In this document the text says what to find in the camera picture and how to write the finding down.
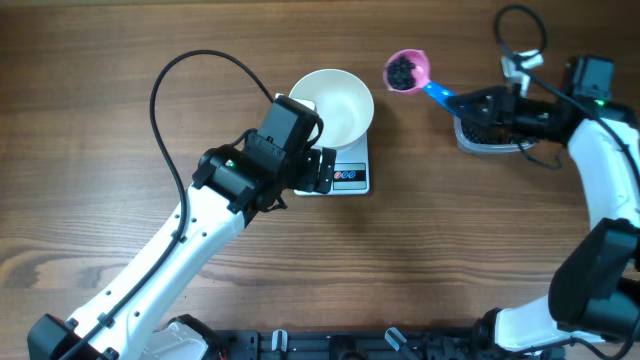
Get white digital kitchen scale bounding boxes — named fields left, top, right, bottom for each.
left=293, top=130, right=371, bottom=197

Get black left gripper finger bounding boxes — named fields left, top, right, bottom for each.
left=315, top=148, right=337, bottom=194
left=299, top=148, right=321, bottom=192

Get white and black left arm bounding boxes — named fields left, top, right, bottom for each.
left=27, top=96, right=335, bottom=359

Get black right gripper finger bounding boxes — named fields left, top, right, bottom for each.
left=445, top=86, right=508, bottom=112
left=454, top=107, right=504, bottom=138

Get black left camera cable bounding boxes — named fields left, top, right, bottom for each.
left=59, top=49, right=326, bottom=360

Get clear plastic container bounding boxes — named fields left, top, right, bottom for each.
left=453, top=116, right=537, bottom=155

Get pink scoop with blue handle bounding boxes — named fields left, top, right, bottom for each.
left=383, top=49, right=455, bottom=112

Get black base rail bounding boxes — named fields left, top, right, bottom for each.
left=211, top=328, right=492, bottom=360

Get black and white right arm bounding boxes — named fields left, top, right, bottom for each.
left=441, top=56, right=639, bottom=358

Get black right camera cable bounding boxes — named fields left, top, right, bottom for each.
left=493, top=3, right=640, bottom=191

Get white bowl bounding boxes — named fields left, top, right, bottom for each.
left=289, top=69, right=374, bottom=149

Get black beans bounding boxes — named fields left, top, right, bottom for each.
left=384, top=50, right=537, bottom=153

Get black camera cable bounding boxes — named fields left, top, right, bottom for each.
left=59, top=49, right=326, bottom=360
left=493, top=3, right=640, bottom=191

